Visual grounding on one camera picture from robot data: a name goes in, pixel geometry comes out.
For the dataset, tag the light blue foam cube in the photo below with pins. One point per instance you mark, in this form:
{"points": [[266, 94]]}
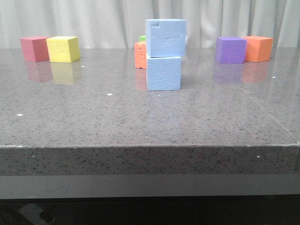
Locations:
{"points": [[163, 73], [165, 37]]}

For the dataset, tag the chipped orange foam cube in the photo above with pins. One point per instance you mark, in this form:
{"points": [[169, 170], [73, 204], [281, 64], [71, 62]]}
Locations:
{"points": [[140, 54]]}

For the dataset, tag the green foam cube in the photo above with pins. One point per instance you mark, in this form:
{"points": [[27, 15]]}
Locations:
{"points": [[142, 38]]}

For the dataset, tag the purple foam cube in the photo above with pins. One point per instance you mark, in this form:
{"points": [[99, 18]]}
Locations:
{"points": [[230, 50]]}

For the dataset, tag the grey pleated curtain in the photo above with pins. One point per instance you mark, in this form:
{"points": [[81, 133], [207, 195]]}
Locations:
{"points": [[119, 23]]}

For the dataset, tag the yellow foam cube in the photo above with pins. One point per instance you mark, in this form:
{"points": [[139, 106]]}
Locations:
{"points": [[63, 49]]}

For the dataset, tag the smooth orange foam cube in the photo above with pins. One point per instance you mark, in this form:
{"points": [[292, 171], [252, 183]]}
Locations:
{"points": [[258, 48]]}

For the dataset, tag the red foam cube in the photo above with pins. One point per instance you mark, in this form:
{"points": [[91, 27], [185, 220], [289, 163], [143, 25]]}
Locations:
{"points": [[35, 48]]}

